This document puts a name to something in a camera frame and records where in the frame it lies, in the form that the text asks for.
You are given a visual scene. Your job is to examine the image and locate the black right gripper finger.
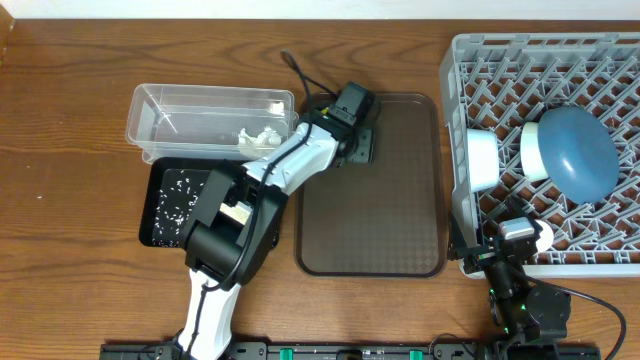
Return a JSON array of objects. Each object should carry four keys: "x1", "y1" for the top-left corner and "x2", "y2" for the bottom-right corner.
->
[
  {"x1": 507, "y1": 195, "x2": 531, "y2": 221},
  {"x1": 447, "y1": 212, "x2": 468, "y2": 260}
]

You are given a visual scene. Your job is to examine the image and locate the mint green bowl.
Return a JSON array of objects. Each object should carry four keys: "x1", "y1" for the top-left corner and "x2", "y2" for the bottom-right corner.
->
[{"x1": 520, "y1": 122, "x2": 549, "y2": 182}]

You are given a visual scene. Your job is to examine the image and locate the pink cup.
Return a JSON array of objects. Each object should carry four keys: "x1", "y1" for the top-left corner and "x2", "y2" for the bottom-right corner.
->
[{"x1": 536, "y1": 220, "x2": 554, "y2": 253}]

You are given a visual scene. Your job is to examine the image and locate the light blue rice bowl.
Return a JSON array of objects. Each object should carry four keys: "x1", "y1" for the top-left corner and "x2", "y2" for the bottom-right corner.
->
[{"x1": 467, "y1": 129, "x2": 500, "y2": 193}]

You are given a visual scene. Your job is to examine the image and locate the blue plate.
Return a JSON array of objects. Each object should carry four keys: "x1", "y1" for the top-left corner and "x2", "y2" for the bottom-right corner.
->
[{"x1": 538, "y1": 106, "x2": 620, "y2": 204}]

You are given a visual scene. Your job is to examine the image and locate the white tissue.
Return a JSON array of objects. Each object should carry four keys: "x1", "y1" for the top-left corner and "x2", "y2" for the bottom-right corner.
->
[{"x1": 238, "y1": 126, "x2": 282, "y2": 158}]

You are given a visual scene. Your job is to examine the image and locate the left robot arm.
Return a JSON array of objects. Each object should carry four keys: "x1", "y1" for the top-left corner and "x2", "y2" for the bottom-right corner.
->
[{"x1": 171, "y1": 82, "x2": 375, "y2": 359}]

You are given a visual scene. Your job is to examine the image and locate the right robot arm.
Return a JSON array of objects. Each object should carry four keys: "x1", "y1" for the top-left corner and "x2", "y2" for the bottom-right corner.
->
[{"x1": 447, "y1": 197, "x2": 571, "y2": 345}]

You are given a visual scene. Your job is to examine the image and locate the grey dishwasher rack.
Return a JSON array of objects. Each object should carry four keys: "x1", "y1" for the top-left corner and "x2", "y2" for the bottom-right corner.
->
[{"x1": 440, "y1": 32, "x2": 639, "y2": 278}]

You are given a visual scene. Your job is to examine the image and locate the brown serving tray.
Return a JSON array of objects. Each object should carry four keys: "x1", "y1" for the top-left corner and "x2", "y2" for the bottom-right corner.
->
[{"x1": 295, "y1": 93, "x2": 448, "y2": 278}]

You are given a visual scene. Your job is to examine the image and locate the black plastic tray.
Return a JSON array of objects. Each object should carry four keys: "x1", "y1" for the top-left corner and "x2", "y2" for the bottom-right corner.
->
[{"x1": 138, "y1": 156, "x2": 281, "y2": 251}]

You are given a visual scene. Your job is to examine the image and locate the spilled white rice pile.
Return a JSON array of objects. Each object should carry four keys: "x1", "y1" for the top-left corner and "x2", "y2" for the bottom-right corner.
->
[{"x1": 151, "y1": 169, "x2": 209, "y2": 247}]

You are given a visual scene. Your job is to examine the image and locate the clear plastic bin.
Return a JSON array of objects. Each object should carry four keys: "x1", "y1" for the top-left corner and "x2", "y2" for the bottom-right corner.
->
[{"x1": 125, "y1": 83, "x2": 298, "y2": 163}]

